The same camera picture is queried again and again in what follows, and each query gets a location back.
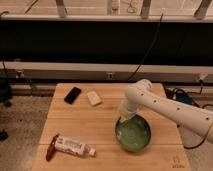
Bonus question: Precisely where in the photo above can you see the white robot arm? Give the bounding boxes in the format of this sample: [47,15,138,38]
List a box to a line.
[119,79,213,143]

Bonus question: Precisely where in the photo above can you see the red brown tool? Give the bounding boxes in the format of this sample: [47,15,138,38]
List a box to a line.
[46,134,59,161]

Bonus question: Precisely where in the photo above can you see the black smartphone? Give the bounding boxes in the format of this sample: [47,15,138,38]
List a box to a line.
[64,87,81,104]

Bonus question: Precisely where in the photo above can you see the dark object at left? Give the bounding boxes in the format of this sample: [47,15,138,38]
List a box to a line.
[0,78,12,107]

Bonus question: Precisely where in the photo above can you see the black hanging cable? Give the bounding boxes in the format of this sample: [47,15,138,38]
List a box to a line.
[127,13,165,82]

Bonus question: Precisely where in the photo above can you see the blue device on floor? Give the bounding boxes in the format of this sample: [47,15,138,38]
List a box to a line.
[176,94,193,105]

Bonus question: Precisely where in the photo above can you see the black floor cables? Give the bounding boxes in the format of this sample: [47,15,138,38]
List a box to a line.
[165,87,213,150]

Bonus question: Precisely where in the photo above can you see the white soap bar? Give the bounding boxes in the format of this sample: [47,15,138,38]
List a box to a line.
[87,91,102,106]

